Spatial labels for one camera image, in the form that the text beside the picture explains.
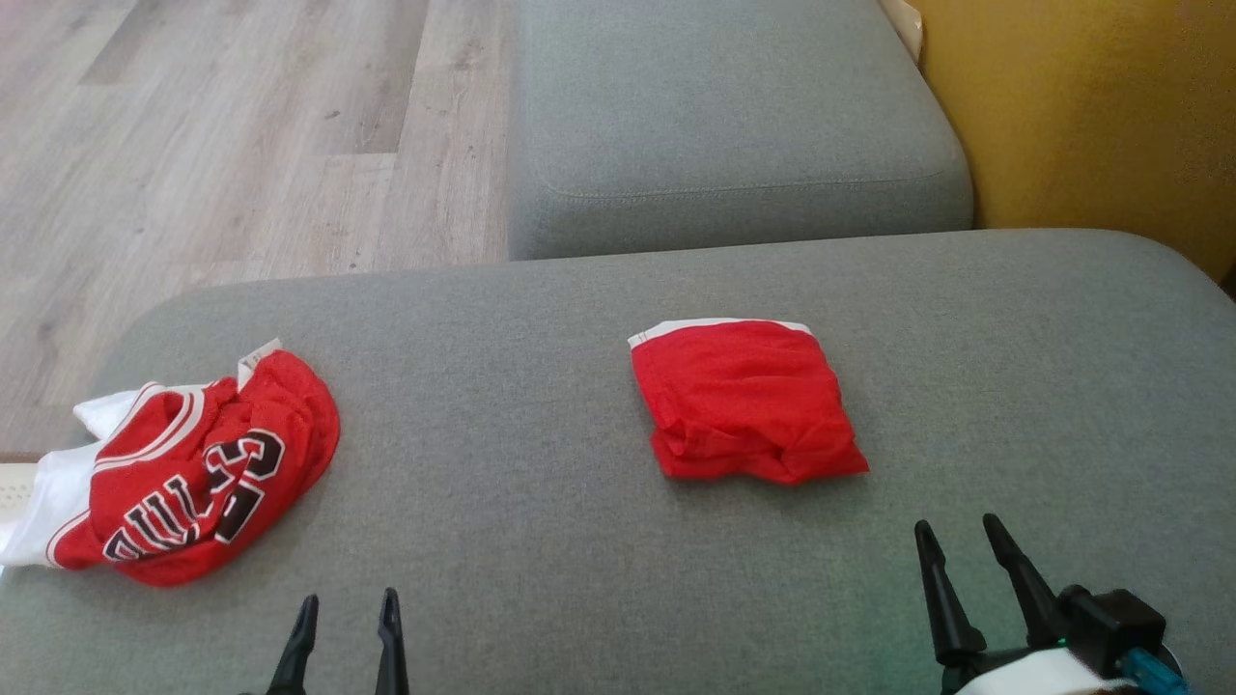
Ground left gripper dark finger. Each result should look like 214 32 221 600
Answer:
267 595 320 695
375 588 411 695

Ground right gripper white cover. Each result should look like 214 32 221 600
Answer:
913 514 1150 695

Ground red Bulls jersey white sleeves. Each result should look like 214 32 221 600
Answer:
0 338 342 588

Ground red mesh shorts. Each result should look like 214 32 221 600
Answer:
628 318 870 485

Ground large grey sofa seat cushion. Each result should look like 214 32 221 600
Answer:
0 229 1236 695

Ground small grey sofa cushion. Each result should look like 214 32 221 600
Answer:
507 0 974 262

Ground blue right camera cable plug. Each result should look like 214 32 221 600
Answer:
1120 649 1191 694

